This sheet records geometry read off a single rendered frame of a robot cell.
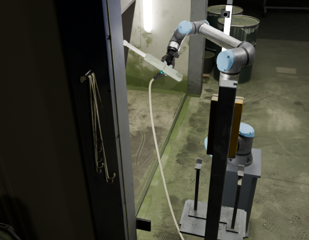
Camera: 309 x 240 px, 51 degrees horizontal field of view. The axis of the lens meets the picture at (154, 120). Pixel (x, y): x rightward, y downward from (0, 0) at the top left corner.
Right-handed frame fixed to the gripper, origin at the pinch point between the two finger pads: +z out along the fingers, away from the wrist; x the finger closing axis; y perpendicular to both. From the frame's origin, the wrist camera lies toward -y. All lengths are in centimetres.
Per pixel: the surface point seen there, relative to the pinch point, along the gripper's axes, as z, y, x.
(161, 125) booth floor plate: -20, 142, -76
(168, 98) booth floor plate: -73, 178, -89
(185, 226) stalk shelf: 95, -44, -24
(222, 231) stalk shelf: 91, -55, -39
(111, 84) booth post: 57, -67, 46
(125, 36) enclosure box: -30, 38, 27
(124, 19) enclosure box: -38, 30, 36
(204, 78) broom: -139, 188, -138
